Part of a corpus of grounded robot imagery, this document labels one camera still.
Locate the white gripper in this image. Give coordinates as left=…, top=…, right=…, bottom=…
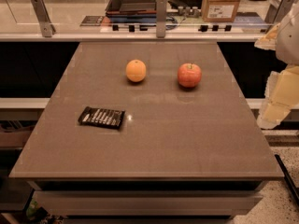
left=254, top=3, right=299, bottom=130

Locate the black rxbar chocolate bar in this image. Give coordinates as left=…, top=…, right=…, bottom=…
left=78, top=106, right=125, bottom=130

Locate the cardboard box with label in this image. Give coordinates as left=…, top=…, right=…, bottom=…
left=201, top=0, right=240, bottom=22

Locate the red apple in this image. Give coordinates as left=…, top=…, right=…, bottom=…
left=178, top=63, right=202, bottom=88

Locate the brown table with drawers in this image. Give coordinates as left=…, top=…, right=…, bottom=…
left=11, top=41, right=282, bottom=218

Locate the orange fruit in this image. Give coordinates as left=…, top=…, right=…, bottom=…
left=125, top=60, right=147, bottom=82

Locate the dark open tray bin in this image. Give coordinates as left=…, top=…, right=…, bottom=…
left=106, top=0, right=156, bottom=15

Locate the glass barrier panel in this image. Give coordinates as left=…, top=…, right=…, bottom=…
left=0, top=0, right=299, bottom=35

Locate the right metal bracket post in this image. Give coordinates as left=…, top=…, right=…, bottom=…
left=264, top=0, right=298, bottom=32

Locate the metal bracket post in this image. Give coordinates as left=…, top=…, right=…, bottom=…
left=30, top=0, right=56, bottom=37
left=156, top=0, right=167, bottom=38
left=264, top=0, right=298, bottom=32

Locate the middle metal bracket post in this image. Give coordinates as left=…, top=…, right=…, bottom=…
left=156, top=0, right=167, bottom=38

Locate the left metal bracket post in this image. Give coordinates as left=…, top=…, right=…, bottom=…
left=30, top=0, right=56, bottom=37

